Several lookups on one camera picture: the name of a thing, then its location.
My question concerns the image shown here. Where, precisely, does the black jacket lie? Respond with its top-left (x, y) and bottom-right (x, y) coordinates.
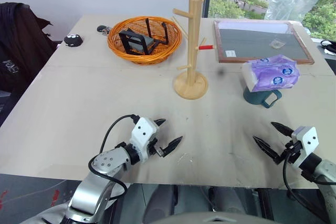
top-left (0, 2), bottom-right (57, 92)

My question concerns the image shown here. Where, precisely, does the wood-framed chalkboard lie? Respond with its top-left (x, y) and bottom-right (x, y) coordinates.
top-left (213, 19), bottom-right (315, 65)

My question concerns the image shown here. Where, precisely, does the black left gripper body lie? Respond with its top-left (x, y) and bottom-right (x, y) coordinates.
top-left (146, 139), bottom-right (163, 157)

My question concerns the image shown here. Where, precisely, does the small black clip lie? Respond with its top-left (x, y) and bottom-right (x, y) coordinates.
top-left (96, 25), bottom-right (112, 35)

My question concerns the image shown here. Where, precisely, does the orange wicker basket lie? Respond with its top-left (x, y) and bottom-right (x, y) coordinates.
top-left (107, 16), bottom-right (183, 65)

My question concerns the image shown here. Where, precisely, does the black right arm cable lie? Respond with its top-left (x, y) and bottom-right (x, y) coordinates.
top-left (282, 152), bottom-right (331, 223)

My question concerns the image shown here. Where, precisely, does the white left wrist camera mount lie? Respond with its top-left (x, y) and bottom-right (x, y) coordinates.
top-left (130, 116), bottom-right (160, 162)

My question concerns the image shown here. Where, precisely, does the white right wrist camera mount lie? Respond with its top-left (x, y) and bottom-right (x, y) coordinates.
top-left (291, 126), bottom-right (320, 169)

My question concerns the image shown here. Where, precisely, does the black coiled cable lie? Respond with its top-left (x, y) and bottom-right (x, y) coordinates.
top-left (320, 39), bottom-right (336, 55)

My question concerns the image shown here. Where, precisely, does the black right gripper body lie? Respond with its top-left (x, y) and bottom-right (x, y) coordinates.
top-left (278, 140), bottom-right (305, 163)

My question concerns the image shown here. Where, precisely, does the black round toy with eyes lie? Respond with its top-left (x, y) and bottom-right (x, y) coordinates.
top-left (64, 34), bottom-right (83, 48)

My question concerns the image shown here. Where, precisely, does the small clear plastic piece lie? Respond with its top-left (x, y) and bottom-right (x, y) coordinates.
top-left (270, 39), bottom-right (286, 49)

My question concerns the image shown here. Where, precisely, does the wooden mug tree stand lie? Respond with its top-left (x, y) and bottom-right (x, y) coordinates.
top-left (170, 0), bottom-right (217, 101)

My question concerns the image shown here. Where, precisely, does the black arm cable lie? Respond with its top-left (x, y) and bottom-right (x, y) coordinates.
top-left (282, 152), bottom-right (331, 223)
top-left (88, 114), bottom-right (139, 201)

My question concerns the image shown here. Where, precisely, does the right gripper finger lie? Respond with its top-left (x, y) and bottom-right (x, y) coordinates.
top-left (252, 136), bottom-right (284, 166)
top-left (270, 121), bottom-right (295, 137)

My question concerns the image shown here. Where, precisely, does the black folding stand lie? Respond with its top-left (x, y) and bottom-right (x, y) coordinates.
top-left (118, 18), bottom-right (169, 56)

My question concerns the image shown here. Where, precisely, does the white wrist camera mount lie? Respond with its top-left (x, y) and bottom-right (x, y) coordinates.
top-left (291, 126), bottom-right (320, 169)
top-left (130, 116), bottom-right (160, 162)

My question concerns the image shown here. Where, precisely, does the teal mug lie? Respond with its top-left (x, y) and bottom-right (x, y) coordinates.
top-left (243, 86), bottom-right (283, 110)

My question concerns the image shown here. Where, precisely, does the clear plastic bag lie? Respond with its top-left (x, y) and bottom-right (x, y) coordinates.
top-left (264, 0), bottom-right (323, 23)

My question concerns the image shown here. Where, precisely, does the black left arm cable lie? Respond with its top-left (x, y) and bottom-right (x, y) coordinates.
top-left (88, 114), bottom-right (139, 201)

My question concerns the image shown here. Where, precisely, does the purple tissue pack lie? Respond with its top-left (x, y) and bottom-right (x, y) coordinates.
top-left (241, 54), bottom-right (301, 93)

